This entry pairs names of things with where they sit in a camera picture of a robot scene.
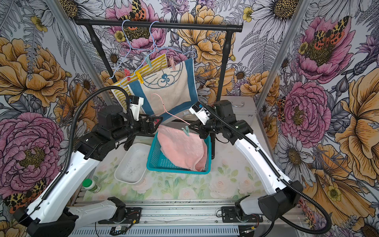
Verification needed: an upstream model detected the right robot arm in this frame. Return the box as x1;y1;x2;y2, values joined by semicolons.
190;119;303;221

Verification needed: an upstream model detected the silver aluminium case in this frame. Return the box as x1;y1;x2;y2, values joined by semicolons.
220;96;257;128

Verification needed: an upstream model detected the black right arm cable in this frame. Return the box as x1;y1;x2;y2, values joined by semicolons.
199;102;332;235

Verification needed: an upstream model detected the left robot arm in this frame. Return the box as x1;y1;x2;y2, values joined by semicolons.
14;105;163;237

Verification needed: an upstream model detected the floral table mat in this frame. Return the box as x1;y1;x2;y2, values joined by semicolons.
83;142;265;202

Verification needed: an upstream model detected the teal plastic basket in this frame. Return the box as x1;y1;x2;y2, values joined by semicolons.
147;134;212;175

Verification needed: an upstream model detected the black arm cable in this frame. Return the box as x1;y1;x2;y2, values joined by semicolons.
199;102;332;235
41;85;131;200

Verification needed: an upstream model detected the light blue wire hanger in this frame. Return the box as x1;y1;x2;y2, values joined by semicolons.
109;19;157;71

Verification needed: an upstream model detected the green capped white bottle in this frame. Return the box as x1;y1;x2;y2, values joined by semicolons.
82;178;101;193

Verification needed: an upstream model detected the pink towel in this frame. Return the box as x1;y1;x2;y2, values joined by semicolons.
158;125;208;172

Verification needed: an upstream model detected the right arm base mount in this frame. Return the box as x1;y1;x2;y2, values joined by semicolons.
216;206;263;224

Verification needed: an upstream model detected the mint clothespin on pink towel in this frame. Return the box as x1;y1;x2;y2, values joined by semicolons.
182;126;190;137

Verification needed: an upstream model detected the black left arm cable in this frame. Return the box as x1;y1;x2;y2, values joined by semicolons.
41;85;131;200

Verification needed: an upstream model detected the pink wire hanger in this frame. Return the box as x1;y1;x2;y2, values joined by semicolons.
150;93;191;126

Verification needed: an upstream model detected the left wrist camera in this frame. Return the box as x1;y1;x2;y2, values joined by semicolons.
129;95;144;121

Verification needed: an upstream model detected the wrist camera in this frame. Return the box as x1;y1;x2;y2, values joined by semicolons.
129;95;144;121
189;102;211;125

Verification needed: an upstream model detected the yellow striped towel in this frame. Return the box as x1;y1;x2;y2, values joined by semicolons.
111;53;169;110

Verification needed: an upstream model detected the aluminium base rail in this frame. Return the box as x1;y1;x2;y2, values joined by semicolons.
68;199;311;237

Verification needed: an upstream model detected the pink clothespin on blue towel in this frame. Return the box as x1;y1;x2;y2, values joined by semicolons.
169;56;176;71

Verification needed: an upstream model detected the blue and beige towel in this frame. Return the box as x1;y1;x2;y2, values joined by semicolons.
128;58;198;122

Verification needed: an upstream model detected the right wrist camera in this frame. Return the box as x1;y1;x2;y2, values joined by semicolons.
189;102;211;125

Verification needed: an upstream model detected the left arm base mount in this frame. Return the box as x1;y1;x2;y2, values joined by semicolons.
98;207;142;224

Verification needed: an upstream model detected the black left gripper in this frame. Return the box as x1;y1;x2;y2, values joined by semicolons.
112;113;163;143

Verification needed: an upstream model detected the black clothes rack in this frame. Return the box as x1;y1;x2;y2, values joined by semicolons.
75;19;243;161

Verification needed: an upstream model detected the white plastic tray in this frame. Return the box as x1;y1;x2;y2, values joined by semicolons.
114;143;151;185

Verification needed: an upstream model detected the green clothespin on yellow towel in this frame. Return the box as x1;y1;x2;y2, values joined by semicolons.
145;56;153;68

